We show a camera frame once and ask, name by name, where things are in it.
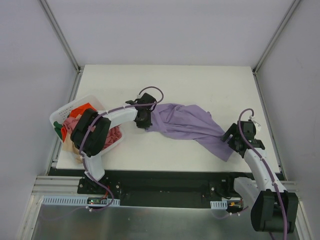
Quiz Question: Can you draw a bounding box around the lavender purple t-shirt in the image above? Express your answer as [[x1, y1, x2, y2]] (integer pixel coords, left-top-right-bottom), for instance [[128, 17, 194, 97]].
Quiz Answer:
[[146, 103, 233, 162]]

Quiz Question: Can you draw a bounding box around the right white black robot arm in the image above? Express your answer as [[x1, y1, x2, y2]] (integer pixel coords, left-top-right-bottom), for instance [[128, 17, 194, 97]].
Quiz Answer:
[[221, 120, 299, 234]]

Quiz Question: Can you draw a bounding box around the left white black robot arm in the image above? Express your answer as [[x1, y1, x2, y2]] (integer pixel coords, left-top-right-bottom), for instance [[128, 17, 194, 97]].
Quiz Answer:
[[70, 93, 157, 195]]

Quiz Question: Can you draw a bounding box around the pink t-shirt in basket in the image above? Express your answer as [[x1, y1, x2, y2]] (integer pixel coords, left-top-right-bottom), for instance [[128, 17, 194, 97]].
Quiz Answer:
[[61, 117, 123, 150]]

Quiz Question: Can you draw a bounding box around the orange t-shirt in basket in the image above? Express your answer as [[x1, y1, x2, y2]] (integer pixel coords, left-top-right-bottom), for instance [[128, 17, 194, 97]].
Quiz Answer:
[[68, 102, 96, 119]]

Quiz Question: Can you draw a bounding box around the white plastic laundry basket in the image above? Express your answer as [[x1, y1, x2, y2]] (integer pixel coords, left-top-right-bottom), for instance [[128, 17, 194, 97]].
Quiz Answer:
[[49, 94, 126, 166]]

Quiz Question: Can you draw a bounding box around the green garment in basket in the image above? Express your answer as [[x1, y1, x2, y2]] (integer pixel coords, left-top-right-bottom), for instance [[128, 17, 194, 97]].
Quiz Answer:
[[53, 121, 63, 135]]

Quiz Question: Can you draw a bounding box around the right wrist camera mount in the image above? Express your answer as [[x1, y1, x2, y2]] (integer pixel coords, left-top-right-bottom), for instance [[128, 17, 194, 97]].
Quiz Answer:
[[249, 115, 262, 132]]

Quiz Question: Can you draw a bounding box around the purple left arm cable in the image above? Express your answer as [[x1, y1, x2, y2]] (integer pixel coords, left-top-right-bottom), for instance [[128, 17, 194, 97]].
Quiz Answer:
[[39, 86, 165, 221]]

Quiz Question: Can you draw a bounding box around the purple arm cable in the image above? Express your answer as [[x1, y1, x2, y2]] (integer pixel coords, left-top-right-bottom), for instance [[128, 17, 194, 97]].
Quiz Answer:
[[39, 86, 165, 221], [212, 107, 292, 240]]

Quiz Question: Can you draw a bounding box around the right white slotted cable duct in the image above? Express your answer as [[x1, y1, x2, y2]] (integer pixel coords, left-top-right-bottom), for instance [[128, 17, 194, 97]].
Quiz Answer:
[[210, 199, 228, 210]]

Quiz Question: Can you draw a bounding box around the white slotted cable duct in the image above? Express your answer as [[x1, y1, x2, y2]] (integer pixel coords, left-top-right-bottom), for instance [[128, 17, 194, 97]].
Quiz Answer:
[[42, 196, 121, 208], [210, 199, 228, 210]]

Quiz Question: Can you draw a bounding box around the aluminium extrusion rail right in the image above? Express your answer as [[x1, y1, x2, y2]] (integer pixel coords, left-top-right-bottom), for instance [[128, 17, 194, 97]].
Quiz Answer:
[[281, 181, 300, 195]]

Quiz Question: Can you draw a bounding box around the aluminium extrusion rail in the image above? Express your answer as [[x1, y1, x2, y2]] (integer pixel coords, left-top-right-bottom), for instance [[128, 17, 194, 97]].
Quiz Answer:
[[281, 181, 300, 195], [31, 176, 81, 196]]

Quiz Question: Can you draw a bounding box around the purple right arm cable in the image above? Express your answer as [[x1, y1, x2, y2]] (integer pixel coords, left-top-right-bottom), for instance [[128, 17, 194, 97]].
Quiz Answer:
[[212, 107, 292, 240]]

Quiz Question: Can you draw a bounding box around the aluminium extrusion rail left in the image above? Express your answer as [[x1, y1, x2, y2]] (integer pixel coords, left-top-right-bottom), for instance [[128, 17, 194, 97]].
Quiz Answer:
[[31, 176, 81, 196]]

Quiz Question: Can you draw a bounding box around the left aluminium frame post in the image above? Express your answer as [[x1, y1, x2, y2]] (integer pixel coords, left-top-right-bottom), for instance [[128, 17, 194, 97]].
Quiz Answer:
[[38, 0, 81, 73]]

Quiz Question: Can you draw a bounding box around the aluminium frame post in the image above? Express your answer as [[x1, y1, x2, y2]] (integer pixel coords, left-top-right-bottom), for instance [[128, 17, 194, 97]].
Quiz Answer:
[[38, 0, 81, 73], [252, 0, 303, 76]]

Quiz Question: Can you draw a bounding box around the left white slotted cable duct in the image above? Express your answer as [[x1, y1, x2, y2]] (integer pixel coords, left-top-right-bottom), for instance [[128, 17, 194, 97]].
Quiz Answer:
[[42, 196, 121, 208]]

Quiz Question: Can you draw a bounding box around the right aluminium frame post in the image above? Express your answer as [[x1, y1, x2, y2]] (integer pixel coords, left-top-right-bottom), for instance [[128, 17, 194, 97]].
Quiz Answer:
[[252, 0, 303, 76]]

